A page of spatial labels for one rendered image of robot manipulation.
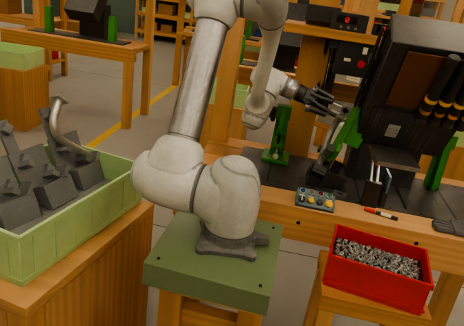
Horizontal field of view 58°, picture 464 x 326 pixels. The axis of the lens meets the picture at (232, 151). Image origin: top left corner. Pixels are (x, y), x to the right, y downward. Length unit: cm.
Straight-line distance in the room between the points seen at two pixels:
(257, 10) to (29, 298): 106
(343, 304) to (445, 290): 133
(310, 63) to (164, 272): 128
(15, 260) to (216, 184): 60
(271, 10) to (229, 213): 62
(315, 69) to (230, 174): 106
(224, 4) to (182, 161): 49
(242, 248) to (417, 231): 75
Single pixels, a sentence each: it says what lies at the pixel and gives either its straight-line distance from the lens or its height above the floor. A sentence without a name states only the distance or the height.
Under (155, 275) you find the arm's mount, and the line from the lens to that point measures 123.
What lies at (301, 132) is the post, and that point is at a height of 101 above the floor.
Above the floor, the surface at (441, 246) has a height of 86.
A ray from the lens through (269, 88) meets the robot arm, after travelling 180.
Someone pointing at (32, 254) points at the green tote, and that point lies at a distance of 135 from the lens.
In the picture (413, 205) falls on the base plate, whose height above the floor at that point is 90.
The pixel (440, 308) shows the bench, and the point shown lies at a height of 14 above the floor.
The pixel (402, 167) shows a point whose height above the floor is 112.
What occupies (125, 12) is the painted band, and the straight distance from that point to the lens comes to 1267.
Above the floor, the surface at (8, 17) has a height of 82.
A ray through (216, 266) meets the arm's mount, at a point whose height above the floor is 92.
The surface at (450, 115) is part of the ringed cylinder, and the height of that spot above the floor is 134.
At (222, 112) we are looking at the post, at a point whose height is 104.
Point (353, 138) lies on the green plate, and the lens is 181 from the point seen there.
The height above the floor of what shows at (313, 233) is 80.
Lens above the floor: 166
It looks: 22 degrees down
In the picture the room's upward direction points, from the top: 8 degrees clockwise
